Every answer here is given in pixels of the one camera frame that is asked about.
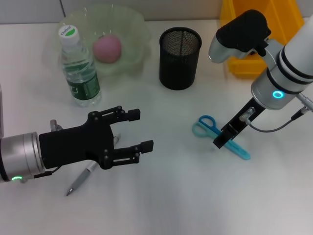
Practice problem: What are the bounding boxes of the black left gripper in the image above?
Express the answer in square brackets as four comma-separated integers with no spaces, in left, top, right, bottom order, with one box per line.
[39,106,154,171]

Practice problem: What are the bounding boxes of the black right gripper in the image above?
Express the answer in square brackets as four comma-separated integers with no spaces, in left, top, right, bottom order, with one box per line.
[212,97,267,149]

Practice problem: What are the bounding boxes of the light blue scissors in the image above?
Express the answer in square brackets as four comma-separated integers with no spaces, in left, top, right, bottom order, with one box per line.
[192,115,251,161]

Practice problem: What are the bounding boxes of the clear green-label water bottle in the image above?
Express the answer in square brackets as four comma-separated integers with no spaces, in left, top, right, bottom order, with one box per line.
[58,24,102,108]

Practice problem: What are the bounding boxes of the pink toy peach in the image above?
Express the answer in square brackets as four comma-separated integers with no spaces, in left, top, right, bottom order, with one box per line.
[92,34,122,64]

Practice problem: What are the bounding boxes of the black mesh pen holder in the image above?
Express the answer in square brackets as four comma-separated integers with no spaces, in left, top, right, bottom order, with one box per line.
[158,27,202,91]

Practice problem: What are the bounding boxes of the silver ballpoint pen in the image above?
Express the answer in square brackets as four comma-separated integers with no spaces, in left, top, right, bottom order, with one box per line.
[65,133,122,196]

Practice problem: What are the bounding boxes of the translucent green fruit bowl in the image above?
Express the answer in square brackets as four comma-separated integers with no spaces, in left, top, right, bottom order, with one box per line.
[44,4,152,80]

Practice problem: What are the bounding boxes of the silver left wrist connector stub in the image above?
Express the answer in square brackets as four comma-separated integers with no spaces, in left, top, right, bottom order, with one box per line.
[50,119,64,132]

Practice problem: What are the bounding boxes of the yellow plastic bin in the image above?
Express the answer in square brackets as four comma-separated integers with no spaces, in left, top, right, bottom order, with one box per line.
[219,0,305,79]

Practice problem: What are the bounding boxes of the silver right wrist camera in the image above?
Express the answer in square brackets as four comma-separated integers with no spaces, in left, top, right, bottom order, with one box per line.
[208,9,272,64]

